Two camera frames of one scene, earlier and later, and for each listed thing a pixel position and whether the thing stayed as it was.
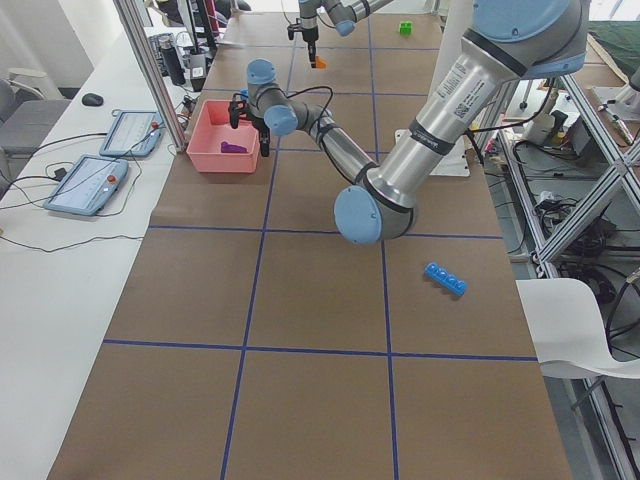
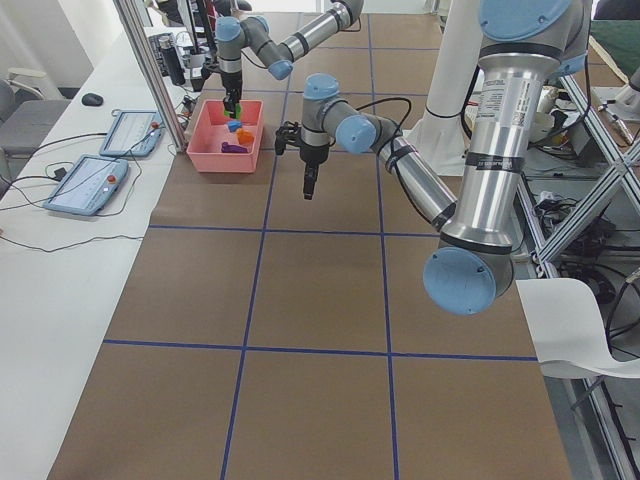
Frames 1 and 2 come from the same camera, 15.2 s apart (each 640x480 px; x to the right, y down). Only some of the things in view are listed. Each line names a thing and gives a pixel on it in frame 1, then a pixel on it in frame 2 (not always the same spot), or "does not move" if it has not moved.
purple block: (232, 148) does not move
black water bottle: (174, 67) does not move
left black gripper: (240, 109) -> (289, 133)
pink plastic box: (214, 127) does not move
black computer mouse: (92, 99) does not move
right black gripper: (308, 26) -> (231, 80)
